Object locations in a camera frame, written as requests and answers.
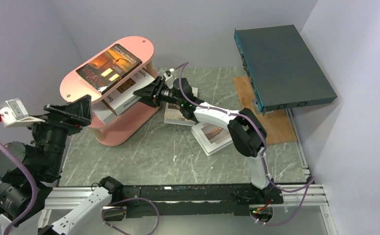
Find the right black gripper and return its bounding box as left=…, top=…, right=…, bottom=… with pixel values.
left=134, top=77, right=184, bottom=108

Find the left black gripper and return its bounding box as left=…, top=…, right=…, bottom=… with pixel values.
left=22, top=94, right=92, bottom=177

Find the white Insoia travel book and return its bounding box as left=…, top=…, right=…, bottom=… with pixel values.
left=93, top=109, right=117, bottom=125

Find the white Decorate Furniture book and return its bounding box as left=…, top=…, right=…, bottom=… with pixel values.
left=102, top=69, right=155, bottom=116

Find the beige cup cover book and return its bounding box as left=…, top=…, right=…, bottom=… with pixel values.
left=164, top=103, right=196, bottom=126

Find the dark orange Edward Tulane novel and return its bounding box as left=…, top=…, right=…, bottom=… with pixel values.
left=76, top=43, right=142, bottom=94

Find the white fashion cover magazine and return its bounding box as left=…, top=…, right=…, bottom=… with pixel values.
left=191, top=123, right=233, bottom=156

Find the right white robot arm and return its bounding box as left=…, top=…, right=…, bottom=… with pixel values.
left=133, top=76, right=278, bottom=204

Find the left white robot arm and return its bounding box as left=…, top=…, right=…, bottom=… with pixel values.
left=0, top=95, right=124, bottom=235

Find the pink three-tier shelf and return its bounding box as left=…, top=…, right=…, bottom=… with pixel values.
left=60, top=36, right=158, bottom=146

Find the brown wooden board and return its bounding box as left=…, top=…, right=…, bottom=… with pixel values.
left=233, top=76, right=297, bottom=145

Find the dark teal flat box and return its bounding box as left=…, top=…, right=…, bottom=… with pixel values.
left=234, top=24, right=337, bottom=114

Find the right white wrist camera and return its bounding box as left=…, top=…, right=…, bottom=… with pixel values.
left=163, top=68, right=176, bottom=89

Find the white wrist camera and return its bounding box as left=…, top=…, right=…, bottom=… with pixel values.
left=163, top=68, right=176, bottom=89
left=0, top=98, right=46, bottom=128

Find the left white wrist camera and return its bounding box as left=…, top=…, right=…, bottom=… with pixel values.
left=0, top=98, right=46, bottom=128

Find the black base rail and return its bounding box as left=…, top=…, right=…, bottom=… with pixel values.
left=109, top=183, right=284, bottom=218

